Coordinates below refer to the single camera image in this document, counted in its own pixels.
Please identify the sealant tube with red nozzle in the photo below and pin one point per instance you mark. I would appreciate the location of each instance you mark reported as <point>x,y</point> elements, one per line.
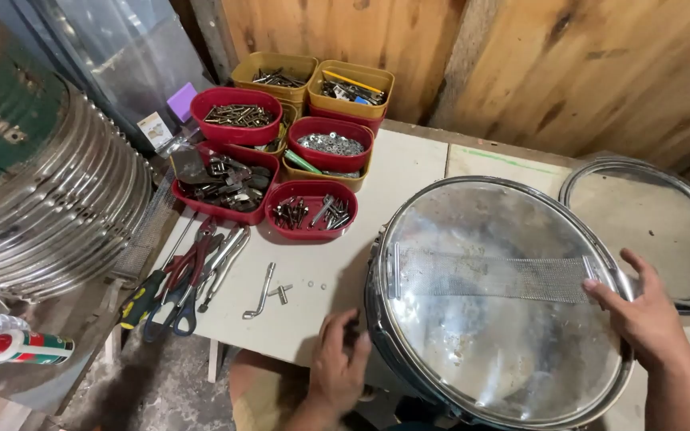
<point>33,347</point>

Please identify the red tub with metal brackets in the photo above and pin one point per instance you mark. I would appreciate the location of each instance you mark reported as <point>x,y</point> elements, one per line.
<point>225,212</point>

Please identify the small white card packet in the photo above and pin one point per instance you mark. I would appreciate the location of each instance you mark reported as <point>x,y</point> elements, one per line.
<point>154,130</point>

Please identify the chrome snare drum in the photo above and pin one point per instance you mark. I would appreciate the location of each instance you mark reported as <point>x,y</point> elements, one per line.
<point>489,347</point>

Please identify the clear plastic sheet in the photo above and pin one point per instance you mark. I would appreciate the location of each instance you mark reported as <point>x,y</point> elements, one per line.
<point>135,54</point>

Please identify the red tub with washers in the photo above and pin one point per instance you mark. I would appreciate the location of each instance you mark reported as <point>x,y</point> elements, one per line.
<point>330,160</point>

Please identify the yellow tub with tension rods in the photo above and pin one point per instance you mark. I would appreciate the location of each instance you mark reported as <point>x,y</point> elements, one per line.
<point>249,69</point>

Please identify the small silver drum key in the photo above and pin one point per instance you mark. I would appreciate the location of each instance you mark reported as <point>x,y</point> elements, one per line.
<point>282,293</point>

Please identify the red tub with short screws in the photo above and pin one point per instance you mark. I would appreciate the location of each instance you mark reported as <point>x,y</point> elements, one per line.
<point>312,232</point>

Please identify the silver locking pliers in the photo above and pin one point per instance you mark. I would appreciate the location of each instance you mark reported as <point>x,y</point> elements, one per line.
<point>225,263</point>

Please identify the stack of chrome drum hoops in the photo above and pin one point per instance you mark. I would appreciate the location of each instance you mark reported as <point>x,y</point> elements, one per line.
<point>51,215</point>

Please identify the purple block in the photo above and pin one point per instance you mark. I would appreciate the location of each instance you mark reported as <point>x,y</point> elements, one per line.
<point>182,100</point>

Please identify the person's left fingers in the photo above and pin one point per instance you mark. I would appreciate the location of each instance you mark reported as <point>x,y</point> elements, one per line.
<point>339,335</point>

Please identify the red tub with long bolts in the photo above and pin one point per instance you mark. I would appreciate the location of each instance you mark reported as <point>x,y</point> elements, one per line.
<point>225,133</point>

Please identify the green pen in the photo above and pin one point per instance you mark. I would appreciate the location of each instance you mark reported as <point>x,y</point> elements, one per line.
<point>302,161</point>

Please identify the bent silver drum wrench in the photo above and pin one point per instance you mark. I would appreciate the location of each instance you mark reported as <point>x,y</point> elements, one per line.
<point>264,290</point>

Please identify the person's left hand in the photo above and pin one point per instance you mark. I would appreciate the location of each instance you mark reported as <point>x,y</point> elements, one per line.
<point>336,374</point>

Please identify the yellow tub with green pen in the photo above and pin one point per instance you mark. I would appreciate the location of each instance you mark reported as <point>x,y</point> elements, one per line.
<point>297,175</point>

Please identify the yellow pencil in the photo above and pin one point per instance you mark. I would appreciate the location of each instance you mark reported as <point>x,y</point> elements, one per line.
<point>354,81</point>

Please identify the yellow tub with mixed parts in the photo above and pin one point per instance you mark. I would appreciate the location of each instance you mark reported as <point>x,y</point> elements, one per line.
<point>345,108</point>

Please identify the person's right hand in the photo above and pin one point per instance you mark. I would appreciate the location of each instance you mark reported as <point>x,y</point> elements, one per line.
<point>647,323</point>

